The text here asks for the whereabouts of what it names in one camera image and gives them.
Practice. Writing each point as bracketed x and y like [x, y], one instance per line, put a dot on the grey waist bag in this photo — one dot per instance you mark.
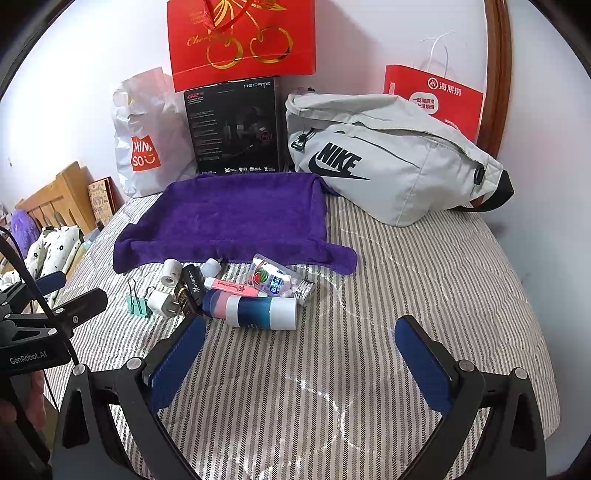
[406, 166]

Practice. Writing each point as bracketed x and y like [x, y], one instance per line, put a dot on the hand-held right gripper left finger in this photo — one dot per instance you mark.
[178, 364]

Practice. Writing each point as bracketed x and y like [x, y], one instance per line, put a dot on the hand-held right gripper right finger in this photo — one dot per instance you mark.
[425, 364]

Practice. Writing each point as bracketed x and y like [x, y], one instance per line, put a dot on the black gold lipstick tube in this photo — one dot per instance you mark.
[181, 300]

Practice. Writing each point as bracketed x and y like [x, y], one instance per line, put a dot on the clear candy bottle silver cap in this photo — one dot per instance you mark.
[277, 279]

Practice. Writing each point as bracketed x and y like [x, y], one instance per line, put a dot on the small white cap bottle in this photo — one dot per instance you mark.
[211, 267]

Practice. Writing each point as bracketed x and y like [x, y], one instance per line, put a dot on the person's left hand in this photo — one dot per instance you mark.
[34, 397]

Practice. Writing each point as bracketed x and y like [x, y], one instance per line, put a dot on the purple towel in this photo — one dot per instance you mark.
[231, 217]

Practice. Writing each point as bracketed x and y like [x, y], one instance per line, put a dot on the purple fluffy toy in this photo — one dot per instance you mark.
[22, 235]

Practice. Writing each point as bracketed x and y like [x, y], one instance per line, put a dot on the blue and white cylinder bottle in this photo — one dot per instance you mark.
[263, 313]

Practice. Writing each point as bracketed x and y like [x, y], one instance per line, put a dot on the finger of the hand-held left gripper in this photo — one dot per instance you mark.
[81, 305]
[48, 282]

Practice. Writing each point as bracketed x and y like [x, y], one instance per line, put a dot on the green binder clip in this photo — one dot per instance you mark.
[138, 304]

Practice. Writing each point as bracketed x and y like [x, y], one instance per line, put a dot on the black product box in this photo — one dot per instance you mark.
[231, 129]

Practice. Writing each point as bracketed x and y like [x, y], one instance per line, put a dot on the small white roll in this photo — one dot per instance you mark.
[171, 272]

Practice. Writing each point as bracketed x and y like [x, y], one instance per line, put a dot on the white charger plug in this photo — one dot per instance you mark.
[160, 302]

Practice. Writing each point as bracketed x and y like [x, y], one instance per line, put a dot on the dark wooden frame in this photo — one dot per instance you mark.
[498, 69]

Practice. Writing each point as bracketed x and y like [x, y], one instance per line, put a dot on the light wooden furniture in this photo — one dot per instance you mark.
[64, 189]

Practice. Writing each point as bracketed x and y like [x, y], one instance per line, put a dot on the white plastic shopping bag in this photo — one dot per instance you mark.
[147, 120]

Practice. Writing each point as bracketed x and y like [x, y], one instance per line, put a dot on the pink blue small bottle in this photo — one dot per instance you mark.
[217, 304]

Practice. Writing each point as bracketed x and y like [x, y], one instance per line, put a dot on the red gift bag gold print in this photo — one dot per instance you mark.
[240, 41]

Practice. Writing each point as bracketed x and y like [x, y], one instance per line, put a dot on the pink cosmetic tube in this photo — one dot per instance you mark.
[233, 288]

